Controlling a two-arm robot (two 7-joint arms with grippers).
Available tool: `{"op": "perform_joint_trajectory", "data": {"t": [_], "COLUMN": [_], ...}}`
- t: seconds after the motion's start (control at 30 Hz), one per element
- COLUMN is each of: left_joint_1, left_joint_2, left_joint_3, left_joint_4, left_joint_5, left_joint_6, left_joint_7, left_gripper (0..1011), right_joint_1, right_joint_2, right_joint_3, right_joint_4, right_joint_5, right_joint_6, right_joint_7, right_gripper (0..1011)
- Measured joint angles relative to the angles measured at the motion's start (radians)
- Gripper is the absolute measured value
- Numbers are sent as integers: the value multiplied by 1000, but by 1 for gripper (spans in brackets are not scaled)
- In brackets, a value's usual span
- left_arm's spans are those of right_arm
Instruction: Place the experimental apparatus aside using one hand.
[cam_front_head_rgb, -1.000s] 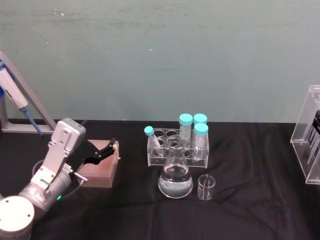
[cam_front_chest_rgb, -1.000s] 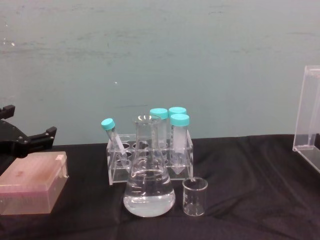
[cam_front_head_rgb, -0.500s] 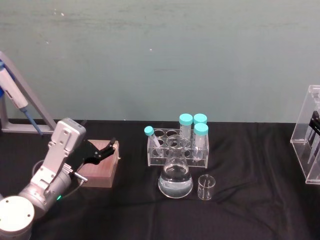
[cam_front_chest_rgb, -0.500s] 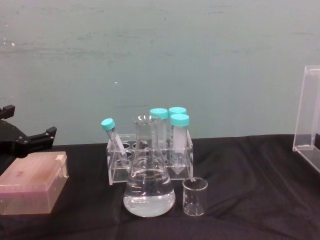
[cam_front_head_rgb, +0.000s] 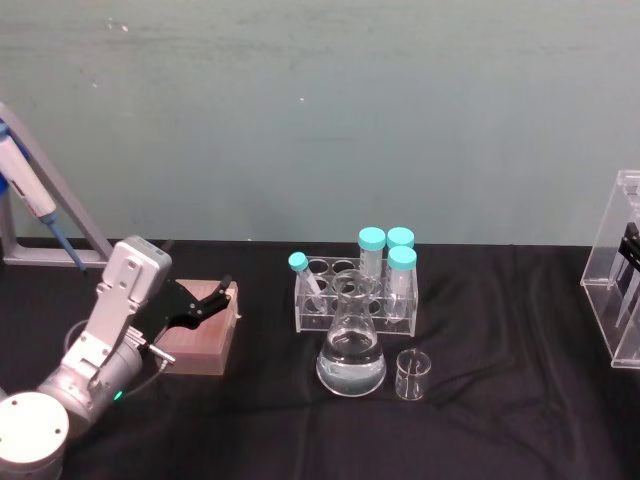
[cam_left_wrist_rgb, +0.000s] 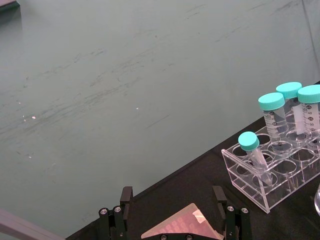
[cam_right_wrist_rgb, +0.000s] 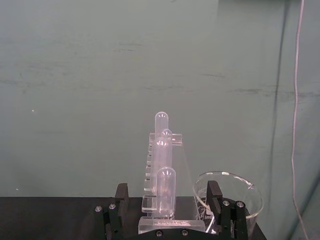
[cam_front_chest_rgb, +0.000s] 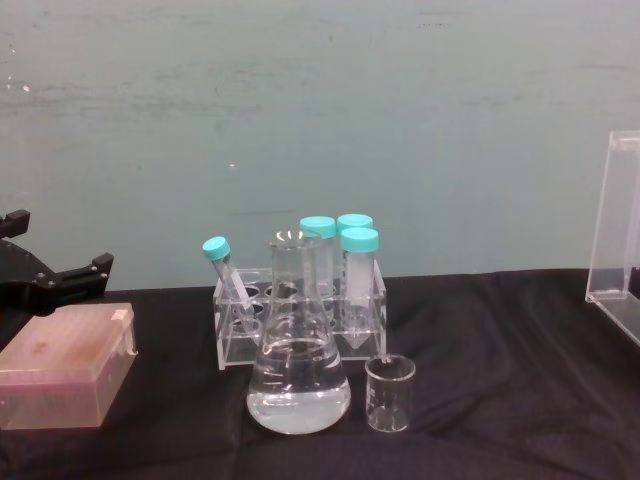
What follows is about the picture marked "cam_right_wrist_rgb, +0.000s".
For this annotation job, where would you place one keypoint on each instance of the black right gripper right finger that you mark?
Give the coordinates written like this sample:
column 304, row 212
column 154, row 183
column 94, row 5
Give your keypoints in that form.
column 214, row 193

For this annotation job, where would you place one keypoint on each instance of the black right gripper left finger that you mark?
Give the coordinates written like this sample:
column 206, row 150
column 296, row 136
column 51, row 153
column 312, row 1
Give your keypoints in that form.
column 121, row 192

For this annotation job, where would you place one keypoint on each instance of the clear glass beaker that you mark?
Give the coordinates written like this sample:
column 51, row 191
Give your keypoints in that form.
column 237, row 190

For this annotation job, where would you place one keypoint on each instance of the clear acrylic test tube rack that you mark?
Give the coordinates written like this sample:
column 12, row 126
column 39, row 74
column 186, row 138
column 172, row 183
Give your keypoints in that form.
column 180, row 207

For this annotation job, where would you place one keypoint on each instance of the clear plastic test tube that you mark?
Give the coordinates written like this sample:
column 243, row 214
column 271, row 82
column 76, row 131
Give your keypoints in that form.
column 163, row 155
column 161, row 122
column 167, row 132
column 166, row 192

